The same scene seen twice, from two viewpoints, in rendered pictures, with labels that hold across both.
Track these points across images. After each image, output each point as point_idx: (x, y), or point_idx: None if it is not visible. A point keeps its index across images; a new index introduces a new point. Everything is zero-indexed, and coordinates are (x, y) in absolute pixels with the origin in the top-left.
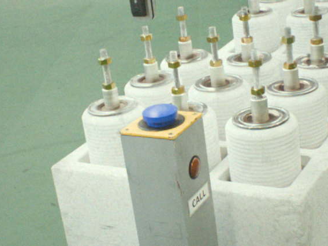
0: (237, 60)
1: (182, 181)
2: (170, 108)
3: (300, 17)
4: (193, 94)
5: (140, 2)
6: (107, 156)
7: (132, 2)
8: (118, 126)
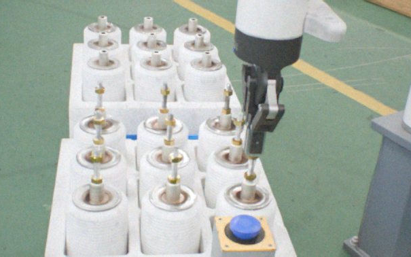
0: (156, 128)
1: None
2: (254, 219)
3: (153, 71)
4: (155, 173)
5: (262, 143)
6: (102, 247)
7: (254, 143)
8: (117, 219)
